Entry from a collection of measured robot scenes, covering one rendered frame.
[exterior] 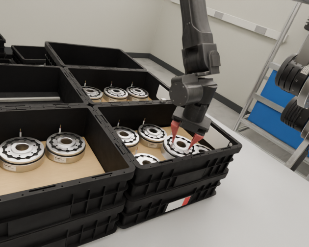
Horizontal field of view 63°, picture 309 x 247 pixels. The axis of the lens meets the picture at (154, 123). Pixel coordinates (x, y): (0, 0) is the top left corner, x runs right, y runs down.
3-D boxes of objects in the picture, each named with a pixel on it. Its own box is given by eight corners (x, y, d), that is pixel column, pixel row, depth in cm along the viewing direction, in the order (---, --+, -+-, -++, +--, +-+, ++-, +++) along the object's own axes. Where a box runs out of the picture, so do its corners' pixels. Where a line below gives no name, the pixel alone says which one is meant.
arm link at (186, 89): (219, 49, 60) (192, 57, 67) (189, 48, 53) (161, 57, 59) (224, 99, 62) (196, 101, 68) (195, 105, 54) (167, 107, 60)
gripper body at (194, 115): (206, 135, 65) (218, 111, 61) (170, 120, 66) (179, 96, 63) (209, 124, 71) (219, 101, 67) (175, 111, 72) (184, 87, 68)
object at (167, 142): (184, 135, 79) (185, 133, 79) (203, 156, 72) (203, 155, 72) (157, 137, 74) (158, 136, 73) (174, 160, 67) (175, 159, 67)
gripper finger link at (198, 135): (194, 158, 69) (206, 130, 64) (170, 148, 70) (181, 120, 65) (197, 145, 75) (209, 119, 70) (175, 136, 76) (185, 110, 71)
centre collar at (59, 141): (71, 136, 71) (72, 134, 71) (78, 146, 68) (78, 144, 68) (54, 138, 68) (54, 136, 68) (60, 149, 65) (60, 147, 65)
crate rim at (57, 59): (119, 53, 139) (120, 48, 138) (147, 75, 120) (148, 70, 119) (43, 45, 116) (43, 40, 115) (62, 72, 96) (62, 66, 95)
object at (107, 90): (121, 87, 111) (121, 86, 111) (131, 98, 105) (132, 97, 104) (100, 87, 106) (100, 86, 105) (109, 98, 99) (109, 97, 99)
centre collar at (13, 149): (32, 142, 65) (32, 140, 65) (34, 154, 61) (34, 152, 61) (10, 143, 62) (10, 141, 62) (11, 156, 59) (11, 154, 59)
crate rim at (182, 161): (185, 106, 100) (187, 100, 99) (242, 152, 81) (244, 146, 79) (89, 111, 77) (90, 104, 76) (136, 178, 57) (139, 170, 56)
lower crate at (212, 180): (170, 146, 110) (178, 124, 104) (217, 196, 90) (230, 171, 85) (81, 162, 87) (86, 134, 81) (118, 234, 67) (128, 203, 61)
